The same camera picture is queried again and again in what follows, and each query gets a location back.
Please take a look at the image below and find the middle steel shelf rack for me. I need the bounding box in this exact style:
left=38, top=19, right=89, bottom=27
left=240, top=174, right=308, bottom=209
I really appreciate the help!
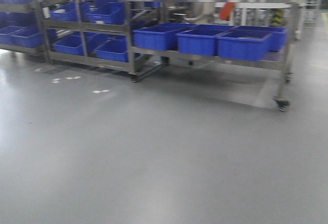
left=29, top=0, right=167, bottom=83

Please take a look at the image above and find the blue bin front right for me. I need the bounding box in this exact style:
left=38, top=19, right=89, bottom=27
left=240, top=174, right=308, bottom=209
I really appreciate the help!
left=216, top=30, right=272, bottom=62

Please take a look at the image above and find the orange object behind cart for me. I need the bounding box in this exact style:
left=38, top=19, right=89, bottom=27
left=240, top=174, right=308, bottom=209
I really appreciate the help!
left=219, top=2, right=235, bottom=21

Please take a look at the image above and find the blue bin front left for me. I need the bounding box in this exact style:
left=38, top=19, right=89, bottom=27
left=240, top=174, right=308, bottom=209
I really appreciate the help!
left=133, top=23, right=196, bottom=51

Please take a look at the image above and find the steel shelf rack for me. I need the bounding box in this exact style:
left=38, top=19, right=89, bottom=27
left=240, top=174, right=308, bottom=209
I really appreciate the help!
left=29, top=0, right=167, bottom=83
left=1, top=0, right=54, bottom=62

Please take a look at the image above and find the blue bin front middle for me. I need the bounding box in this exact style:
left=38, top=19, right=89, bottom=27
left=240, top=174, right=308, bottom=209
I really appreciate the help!
left=176, top=29, right=225, bottom=56

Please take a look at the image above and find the left steel shelf rack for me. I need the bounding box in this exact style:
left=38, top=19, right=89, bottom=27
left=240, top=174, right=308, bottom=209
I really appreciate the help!
left=1, top=0, right=54, bottom=62

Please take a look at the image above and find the blue bin upper middle rack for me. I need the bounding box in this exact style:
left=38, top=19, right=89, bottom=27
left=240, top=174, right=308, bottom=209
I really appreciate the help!
left=87, top=0, right=126, bottom=25

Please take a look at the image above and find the blue bin lower left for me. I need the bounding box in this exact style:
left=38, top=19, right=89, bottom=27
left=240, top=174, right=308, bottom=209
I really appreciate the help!
left=52, top=32, right=110, bottom=56

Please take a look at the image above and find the blue bin rack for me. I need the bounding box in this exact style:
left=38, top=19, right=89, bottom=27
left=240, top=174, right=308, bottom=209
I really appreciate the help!
left=94, top=40, right=129, bottom=63
left=87, top=0, right=126, bottom=25
left=1, top=26, right=46, bottom=48

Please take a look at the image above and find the blue bin upper tilted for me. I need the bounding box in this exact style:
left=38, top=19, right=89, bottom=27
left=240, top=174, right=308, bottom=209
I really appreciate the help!
left=50, top=2, right=91, bottom=22

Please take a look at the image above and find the blue bin lower middle rack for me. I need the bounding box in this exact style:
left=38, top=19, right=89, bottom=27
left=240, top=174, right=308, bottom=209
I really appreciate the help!
left=94, top=40, right=129, bottom=63

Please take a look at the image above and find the blue bin rear right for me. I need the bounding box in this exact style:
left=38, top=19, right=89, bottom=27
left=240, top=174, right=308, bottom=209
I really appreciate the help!
left=233, top=26, right=288, bottom=52

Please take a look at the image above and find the blue bin left rack lower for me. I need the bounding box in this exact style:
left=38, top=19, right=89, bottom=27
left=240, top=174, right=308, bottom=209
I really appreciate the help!
left=1, top=26, right=46, bottom=48

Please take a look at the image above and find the right steel shelf cart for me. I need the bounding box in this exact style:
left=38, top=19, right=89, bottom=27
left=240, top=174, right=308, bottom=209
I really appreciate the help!
left=126, top=0, right=302, bottom=112

